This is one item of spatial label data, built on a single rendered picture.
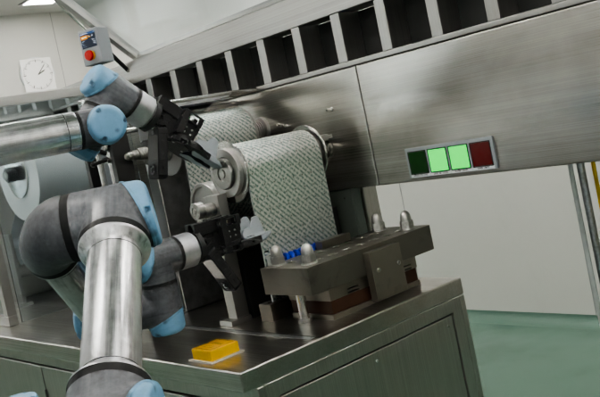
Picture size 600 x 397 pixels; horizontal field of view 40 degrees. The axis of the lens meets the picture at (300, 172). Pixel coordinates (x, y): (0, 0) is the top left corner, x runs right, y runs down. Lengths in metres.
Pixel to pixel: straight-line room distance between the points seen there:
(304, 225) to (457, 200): 3.00
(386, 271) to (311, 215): 0.26
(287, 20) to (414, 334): 0.88
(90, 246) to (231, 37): 1.19
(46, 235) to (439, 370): 0.97
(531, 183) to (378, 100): 2.69
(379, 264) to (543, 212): 2.83
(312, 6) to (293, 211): 0.53
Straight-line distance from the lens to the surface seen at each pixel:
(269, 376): 1.62
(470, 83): 1.83
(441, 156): 1.90
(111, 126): 1.62
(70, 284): 1.56
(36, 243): 1.43
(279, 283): 1.83
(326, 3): 2.11
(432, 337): 1.94
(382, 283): 1.87
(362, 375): 1.79
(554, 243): 4.64
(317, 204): 2.03
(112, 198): 1.39
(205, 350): 1.71
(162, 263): 1.74
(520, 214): 4.72
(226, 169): 1.93
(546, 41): 1.72
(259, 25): 2.31
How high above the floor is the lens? 1.32
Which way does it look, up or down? 3 degrees down
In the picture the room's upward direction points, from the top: 12 degrees counter-clockwise
